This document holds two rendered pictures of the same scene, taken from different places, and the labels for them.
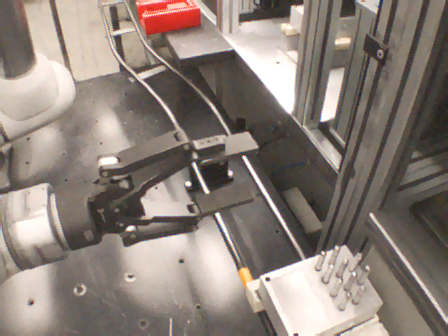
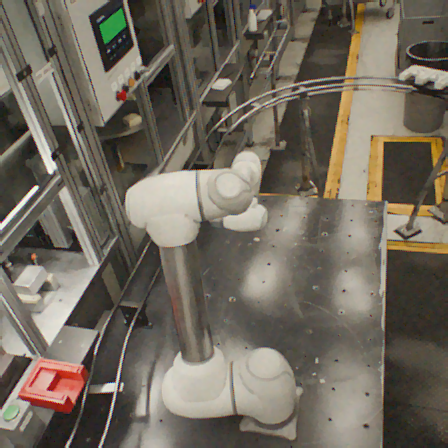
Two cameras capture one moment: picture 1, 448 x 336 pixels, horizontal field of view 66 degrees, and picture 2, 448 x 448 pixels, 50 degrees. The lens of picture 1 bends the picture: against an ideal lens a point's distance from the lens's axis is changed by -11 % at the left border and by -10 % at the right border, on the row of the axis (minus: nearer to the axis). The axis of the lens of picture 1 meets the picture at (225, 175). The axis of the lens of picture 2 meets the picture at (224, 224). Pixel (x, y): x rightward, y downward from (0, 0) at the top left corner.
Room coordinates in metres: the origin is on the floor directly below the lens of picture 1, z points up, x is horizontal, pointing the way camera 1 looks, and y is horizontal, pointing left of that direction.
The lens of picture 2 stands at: (1.29, 1.17, 2.15)
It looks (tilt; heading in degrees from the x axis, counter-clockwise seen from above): 40 degrees down; 222
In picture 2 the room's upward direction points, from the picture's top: 10 degrees counter-clockwise
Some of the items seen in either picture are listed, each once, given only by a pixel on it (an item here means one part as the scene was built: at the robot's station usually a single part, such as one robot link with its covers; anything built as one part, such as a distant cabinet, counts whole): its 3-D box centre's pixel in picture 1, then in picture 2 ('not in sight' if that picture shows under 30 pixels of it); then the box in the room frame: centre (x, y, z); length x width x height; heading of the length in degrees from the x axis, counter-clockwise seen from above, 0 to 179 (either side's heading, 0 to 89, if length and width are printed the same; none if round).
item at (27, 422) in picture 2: not in sight; (18, 423); (1.17, 0.20, 0.97); 0.08 x 0.08 x 0.12; 21
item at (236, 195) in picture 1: (224, 198); not in sight; (0.32, 0.00, 0.98); 0.07 x 0.03 x 0.01; 111
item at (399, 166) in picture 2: not in sight; (407, 171); (-1.74, 0.32, 0.01); 1.00 x 0.55 x 0.01; 21
